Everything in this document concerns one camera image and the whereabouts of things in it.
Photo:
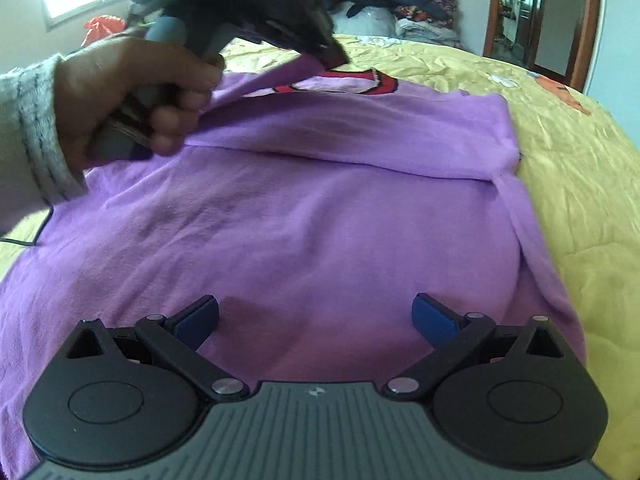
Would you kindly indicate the red bag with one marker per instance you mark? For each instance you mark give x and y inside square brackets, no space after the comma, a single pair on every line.
[102,26]

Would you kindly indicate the wooden door frame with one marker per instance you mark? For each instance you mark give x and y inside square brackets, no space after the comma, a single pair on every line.
[590,20]

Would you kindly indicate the person's left hand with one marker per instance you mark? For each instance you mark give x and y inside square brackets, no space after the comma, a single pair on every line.
[120,80]

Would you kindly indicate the yellow printed bedspread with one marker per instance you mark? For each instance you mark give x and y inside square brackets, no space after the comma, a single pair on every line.
[575,160]

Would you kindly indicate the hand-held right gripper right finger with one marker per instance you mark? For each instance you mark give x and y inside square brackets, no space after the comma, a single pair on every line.
[432,319]

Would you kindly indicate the purple shirt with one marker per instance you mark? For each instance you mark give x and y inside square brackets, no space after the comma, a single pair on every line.
[300,210]

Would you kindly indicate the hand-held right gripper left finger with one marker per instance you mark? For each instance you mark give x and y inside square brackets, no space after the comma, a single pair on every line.
[197,319]

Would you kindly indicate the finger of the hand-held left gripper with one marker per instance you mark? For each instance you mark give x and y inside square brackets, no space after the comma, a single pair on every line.
[327,50]
[305,2]

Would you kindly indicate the pile of clothes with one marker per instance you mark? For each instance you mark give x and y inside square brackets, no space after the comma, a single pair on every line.
[380,5]

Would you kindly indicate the person's left forearm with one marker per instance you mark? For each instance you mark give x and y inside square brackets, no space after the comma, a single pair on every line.
[27,140]

